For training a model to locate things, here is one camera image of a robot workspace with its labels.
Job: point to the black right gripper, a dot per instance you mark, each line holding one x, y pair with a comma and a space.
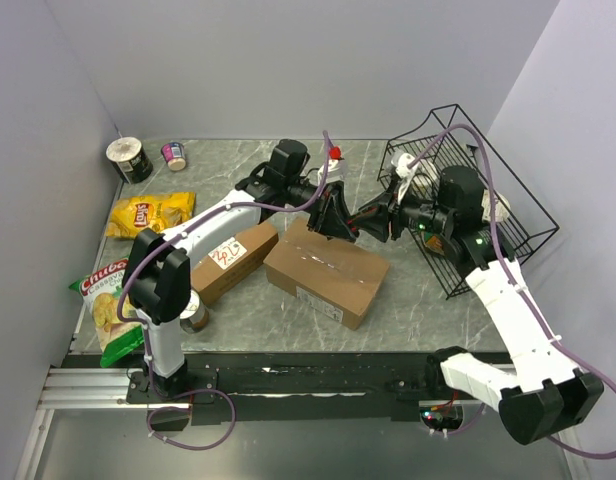
385, 208

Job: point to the red black box cutter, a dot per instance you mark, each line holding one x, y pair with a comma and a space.
362, 222

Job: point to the white Chobani yogurt cup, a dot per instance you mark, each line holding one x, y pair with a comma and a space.
501, 208

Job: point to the purple yogurt cup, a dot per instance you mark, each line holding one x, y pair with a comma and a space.
174, 156

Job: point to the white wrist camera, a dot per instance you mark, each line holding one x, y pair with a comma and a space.
404, 165
334, 171

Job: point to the black wire basket rack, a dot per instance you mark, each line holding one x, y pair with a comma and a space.
467, 165

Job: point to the aluminium rail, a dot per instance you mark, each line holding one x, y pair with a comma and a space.
84, 389

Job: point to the white tape roll cup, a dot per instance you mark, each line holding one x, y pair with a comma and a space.
424, 180

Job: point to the metal tin can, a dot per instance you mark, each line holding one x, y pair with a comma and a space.
195, 316

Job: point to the labelled cardboard express box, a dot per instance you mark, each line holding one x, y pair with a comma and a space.
232, 261

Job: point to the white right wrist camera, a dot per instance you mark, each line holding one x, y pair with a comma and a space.
404, 165

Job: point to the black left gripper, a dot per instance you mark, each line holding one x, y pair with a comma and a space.
330, 215

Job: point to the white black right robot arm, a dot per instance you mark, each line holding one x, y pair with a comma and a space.
548, 391

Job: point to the green Chuba chips bag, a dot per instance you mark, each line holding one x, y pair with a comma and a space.
101, 292

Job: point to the plain taped cardboard box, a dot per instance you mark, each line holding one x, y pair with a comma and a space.
336, 278

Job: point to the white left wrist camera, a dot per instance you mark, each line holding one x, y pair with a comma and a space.
334, 171

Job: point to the yellow Lays chips bag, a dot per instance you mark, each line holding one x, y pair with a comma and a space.
131, 215

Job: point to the black paper cup white lid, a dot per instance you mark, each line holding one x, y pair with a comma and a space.
129, 159

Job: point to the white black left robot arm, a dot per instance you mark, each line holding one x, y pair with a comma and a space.
157, 278

